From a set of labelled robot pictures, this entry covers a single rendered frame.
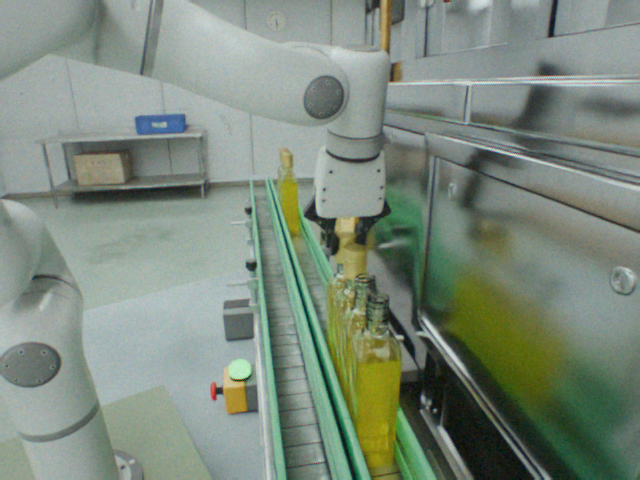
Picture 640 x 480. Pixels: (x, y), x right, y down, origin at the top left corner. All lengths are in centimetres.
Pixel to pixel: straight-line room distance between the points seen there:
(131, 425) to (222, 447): 17
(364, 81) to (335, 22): 596
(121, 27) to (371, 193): 36
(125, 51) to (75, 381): 37
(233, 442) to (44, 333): 46
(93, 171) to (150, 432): 539
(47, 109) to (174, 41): 638
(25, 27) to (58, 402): 39
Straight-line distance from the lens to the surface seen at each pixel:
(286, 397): 75
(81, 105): 664
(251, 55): 42
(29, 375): 55
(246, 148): 631
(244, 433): 89
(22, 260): 52
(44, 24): 39
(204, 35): 44
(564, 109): 42
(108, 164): 596
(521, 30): 52
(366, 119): 53
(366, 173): 57
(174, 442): 77
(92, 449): 64
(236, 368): 88
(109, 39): 45
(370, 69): 51
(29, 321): 54
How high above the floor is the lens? 138
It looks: 21 degrees down
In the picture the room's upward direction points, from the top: straight up
